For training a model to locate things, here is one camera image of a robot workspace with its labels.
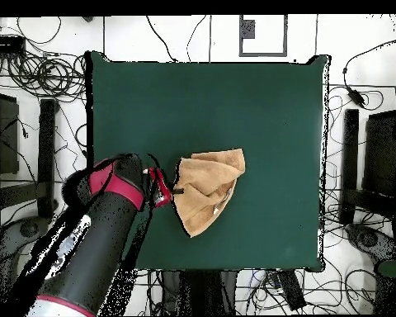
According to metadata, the black network switch box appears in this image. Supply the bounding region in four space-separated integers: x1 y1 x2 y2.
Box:
0 35 26 55

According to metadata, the black computer case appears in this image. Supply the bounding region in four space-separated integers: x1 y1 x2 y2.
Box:
361 110 396 199
0 90 20 176

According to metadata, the grey office chair base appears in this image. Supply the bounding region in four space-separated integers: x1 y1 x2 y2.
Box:
344 222 396 265
0 215 59 285

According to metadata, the coiled black cable bundle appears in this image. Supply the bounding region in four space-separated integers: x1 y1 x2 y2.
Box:
6 52 87 100

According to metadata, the black power adapter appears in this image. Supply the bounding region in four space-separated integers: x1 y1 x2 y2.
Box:
346 86 366 107

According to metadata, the grey square frame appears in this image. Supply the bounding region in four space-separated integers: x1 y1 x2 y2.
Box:
238 14 289 58

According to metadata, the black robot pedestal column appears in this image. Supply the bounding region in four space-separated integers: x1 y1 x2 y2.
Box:
160 269 240 317

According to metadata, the tan terry towel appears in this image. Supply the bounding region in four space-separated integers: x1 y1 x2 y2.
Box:
170 148 247 239

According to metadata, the black power strip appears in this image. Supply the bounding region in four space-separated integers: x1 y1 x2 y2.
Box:
278 269 307 311

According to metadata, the black stand base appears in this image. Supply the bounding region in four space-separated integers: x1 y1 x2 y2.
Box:
337 108 396 227
0 97 59 220

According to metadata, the dark green table cloth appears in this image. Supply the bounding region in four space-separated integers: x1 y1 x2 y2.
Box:
85 50 332 273

